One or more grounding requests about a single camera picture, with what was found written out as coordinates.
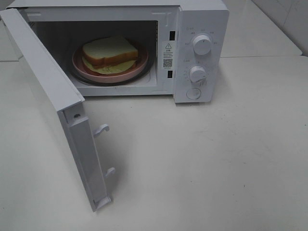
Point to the white microwave door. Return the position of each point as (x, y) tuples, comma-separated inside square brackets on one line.
[(62, 105)]

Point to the glass microwave turntable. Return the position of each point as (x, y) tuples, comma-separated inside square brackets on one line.
[(88, 82)]

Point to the green lettuce leaf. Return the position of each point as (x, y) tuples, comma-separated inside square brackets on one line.
[(110, 69)]

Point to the white upper microwave knob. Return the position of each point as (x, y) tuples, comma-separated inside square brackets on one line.
[(202, 44)]

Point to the pink round plate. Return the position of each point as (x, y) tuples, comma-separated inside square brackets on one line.
[(140, 68)]

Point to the white microwave knob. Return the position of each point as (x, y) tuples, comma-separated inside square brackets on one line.
[(197, 73), (202, 44)]

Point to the white bread sandwich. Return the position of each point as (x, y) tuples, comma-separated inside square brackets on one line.
[(111, 50)]

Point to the white microwave oven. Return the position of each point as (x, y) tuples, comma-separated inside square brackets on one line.
[(166, 28)]

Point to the white lower microwave knob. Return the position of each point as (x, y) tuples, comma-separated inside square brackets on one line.
[(197, 73)]

